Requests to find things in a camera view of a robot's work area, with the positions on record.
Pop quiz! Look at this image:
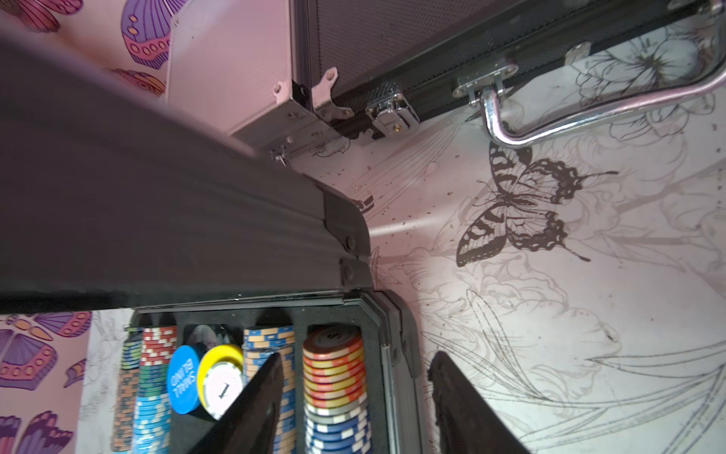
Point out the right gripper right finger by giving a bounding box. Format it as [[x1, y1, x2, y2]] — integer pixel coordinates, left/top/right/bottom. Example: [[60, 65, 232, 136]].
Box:
[[428, 351, 529, 454]]

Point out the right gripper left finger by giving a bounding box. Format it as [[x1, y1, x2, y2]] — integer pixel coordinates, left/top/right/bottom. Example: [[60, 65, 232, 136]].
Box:
[[188, 353, 284, 454]]

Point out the large black poker case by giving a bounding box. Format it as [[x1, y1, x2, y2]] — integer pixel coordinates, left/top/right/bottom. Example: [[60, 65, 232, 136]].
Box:
[[1, 26, 428, 453]]

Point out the black medium poker case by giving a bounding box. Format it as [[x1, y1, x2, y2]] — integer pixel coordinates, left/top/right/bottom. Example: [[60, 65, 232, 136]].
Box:
[[291, 1, 725, 147]]

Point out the small silver poker case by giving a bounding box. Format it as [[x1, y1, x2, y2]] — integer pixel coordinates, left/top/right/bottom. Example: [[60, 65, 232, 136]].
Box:
[[166, 1, 341, 160]]

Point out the yellow white round chip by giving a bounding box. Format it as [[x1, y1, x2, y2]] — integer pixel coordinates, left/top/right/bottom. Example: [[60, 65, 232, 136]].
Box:
[[198, 344, 245, 420]]

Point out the blue round dealer chip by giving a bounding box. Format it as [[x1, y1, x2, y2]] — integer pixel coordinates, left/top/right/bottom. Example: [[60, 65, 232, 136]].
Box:
[[166, 344, 206, 414]]

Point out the blue orange chip row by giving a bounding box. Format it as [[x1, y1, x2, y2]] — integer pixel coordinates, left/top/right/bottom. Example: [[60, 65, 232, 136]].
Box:
[[242, 325, 297, 453]]

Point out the red yellow chip row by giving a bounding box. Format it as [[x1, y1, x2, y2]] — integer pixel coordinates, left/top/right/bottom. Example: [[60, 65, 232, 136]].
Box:
[[302, 323, 374, 454]]

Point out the red green blue chip row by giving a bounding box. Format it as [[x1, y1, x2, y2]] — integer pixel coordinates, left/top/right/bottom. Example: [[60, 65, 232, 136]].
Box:
[[130, 325, 177, 453]]

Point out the orange black chip row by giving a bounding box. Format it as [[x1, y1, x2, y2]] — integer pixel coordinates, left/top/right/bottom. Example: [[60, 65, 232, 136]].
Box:
[[111, 328, 143, 453]]

